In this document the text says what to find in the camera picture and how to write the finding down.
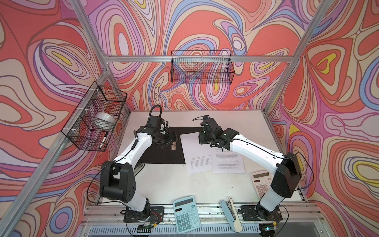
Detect teal clip folder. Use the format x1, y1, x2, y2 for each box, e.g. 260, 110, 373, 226
138, 127, 201, 165

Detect white printed paper sheets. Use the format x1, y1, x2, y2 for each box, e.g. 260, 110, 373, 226
211, 148, 246, 174

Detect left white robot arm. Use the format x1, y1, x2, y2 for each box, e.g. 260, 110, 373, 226
99, 128, 178, 212

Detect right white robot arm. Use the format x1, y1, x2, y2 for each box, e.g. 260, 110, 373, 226
198, 128, 302, 212

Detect black silver stapler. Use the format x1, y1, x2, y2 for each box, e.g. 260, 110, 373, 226
133, 163, 145, 176

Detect black marker pen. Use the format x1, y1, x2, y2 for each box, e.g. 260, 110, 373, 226
99, 132, 109, 150

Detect white tape roll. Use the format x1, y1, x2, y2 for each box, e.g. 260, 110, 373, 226
95, 112, 116, 124

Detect pink white calculator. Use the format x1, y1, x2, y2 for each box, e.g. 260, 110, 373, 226
251, 170, 273, 198

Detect teal calculator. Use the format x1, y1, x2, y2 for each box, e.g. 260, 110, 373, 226
173, 196, 201, 234

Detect light blue stapler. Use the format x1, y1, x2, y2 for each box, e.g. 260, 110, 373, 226
220, 197, 242, 233

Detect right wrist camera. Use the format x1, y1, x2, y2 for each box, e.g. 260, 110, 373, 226
200, 115, 223, 134

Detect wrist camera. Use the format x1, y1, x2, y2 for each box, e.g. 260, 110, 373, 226
146, 116, 163, 130
200, 115, 223, 134

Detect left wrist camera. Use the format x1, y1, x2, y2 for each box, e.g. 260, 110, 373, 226
146, 116, 163, 130

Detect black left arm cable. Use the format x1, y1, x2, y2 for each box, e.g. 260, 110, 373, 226
86, 104, 166, 235

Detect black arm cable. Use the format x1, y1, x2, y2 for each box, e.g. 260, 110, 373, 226
86, 104, 166, 235
192, 115, 315, 235

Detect black wire basket back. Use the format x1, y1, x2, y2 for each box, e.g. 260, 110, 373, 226
170, 49, 235, 85

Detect black wire basket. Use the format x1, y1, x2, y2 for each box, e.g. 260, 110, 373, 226
61, 82, 127, 152
170, 49, 235, 85

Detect black wire basket left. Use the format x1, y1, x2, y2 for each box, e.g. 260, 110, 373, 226
61, 82, 127, 152

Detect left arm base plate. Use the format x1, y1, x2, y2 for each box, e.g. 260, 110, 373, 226
120, 206, 164, 224

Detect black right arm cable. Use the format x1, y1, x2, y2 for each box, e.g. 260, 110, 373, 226
192, 115, 315, 235

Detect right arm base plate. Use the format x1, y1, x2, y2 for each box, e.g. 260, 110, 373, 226
237, 205, 283, 222

